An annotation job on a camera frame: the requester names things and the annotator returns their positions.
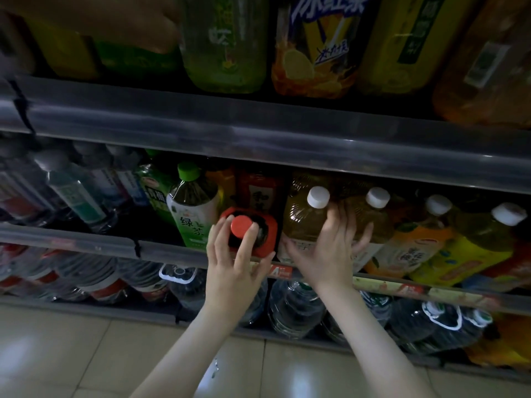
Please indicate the person's left hand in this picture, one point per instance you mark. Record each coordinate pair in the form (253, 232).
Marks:
(232, 282)

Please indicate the person's right hand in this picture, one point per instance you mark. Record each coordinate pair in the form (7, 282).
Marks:
(332, 257)

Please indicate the golden tea bottle white cap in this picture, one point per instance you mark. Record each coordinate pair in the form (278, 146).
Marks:
(303, 219)

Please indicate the red cap dark bottle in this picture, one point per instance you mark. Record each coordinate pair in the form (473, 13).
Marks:
(241, 225)

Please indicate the row of large water jugs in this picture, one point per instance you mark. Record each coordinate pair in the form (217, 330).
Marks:
(290, 306)

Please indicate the dark grey store shelving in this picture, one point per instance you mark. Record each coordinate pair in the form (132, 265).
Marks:
(249, 128)

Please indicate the person's left forearm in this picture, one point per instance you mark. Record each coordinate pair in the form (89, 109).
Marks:
(191, 360)

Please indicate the person's right forearm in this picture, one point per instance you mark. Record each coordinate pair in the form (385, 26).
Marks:
(373, 352)

